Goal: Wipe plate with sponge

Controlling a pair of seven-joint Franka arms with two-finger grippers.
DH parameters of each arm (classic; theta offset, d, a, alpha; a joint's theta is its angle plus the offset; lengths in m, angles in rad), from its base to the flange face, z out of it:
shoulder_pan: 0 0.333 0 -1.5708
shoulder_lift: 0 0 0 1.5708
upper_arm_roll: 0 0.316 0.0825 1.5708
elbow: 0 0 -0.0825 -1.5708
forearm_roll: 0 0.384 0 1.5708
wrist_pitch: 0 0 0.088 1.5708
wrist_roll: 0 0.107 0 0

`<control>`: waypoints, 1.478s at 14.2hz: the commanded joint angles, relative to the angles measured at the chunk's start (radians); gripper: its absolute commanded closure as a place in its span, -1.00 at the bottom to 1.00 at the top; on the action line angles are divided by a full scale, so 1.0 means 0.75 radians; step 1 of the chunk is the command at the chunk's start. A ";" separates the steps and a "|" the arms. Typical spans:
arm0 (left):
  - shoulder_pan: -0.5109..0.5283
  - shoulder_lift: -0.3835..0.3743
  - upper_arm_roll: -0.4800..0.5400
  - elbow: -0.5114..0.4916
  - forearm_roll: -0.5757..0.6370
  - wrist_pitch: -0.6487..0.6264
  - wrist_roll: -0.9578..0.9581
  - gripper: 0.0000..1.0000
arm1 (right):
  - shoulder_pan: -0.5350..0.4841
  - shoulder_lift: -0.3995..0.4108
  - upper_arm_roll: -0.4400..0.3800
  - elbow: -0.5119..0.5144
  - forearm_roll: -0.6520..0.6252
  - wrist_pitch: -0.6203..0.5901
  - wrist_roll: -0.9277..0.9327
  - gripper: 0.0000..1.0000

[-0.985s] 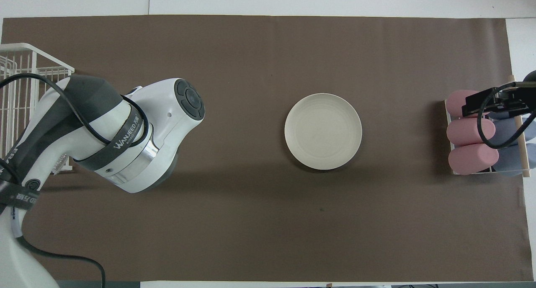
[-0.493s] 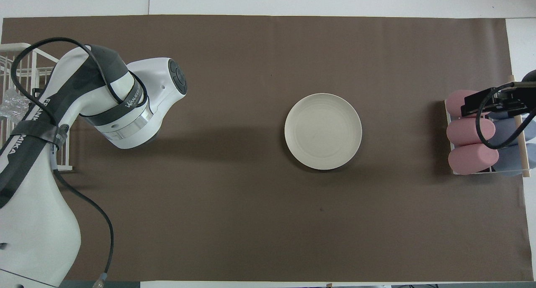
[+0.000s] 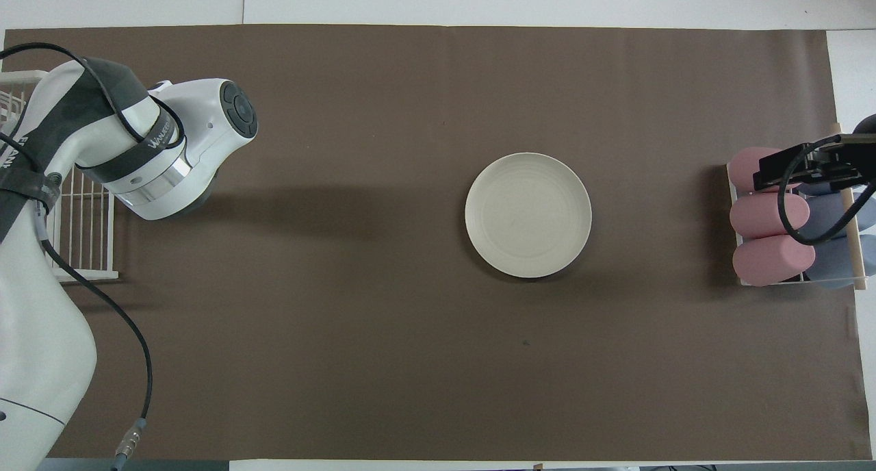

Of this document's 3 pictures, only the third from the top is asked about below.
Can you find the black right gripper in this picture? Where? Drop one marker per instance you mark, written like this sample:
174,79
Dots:
845,163

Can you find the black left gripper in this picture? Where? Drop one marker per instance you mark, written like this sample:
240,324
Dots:
161,85

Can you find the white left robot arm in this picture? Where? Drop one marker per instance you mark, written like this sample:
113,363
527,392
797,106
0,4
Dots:
41,354

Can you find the cream round plate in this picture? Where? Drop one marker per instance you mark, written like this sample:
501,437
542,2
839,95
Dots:
528,215

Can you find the cup rack with wooden bar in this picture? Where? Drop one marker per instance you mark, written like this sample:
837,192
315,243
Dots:
856,259

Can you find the pink plastic cup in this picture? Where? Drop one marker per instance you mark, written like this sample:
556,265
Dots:
770,261
742,166
756,216

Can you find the brown paper table mat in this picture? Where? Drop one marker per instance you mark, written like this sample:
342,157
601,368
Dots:
342,354

